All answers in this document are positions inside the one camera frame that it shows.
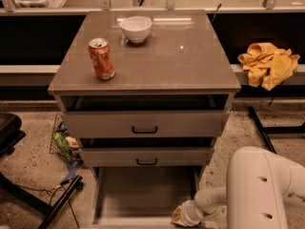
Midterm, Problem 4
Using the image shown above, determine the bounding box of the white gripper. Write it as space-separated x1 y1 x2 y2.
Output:
172 200 203 226

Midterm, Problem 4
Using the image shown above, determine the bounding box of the grey bottom drawer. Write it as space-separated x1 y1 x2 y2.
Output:
85 166 200 229

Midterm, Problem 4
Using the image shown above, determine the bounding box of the grey drawer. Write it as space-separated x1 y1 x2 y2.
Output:
80 137 214 167
60 94 231 139
85 166 200 229

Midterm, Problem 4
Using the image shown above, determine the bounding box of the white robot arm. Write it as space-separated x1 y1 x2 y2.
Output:
172 146 305 229

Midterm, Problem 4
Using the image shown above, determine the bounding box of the grey middle drawer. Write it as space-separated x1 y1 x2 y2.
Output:
80 137 214 167

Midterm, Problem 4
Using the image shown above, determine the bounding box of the grey drawer cabinet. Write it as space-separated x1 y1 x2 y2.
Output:
47 10 242 191

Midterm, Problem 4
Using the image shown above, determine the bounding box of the grey top drawer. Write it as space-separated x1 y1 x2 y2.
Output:
60 94 231 139

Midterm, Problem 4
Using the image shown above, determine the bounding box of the blue tape strip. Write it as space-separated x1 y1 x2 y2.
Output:
60 159 83 185

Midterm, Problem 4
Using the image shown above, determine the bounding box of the black metal stand right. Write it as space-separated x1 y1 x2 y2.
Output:
248 106 305 154

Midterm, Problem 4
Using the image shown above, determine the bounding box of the black metal stand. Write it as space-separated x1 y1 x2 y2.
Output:
0 173 82 229
248 106 305 154

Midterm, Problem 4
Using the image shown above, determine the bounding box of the black metal stand left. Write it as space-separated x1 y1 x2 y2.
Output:
0 173 82 229

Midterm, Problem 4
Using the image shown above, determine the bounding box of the yellow crumpled cloth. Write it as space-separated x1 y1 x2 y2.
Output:
237 42 300 91

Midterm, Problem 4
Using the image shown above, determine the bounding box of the orange soda can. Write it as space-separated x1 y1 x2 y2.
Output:
89 38 115 80

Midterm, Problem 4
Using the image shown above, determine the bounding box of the white ceramic bowl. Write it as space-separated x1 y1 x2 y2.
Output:
120 16 153 43

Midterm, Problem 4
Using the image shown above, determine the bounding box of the wire basket with items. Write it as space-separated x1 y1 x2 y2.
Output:
50 114 80 163

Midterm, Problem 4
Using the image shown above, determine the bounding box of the black floor cable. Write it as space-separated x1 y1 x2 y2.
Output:
15 183 82 229

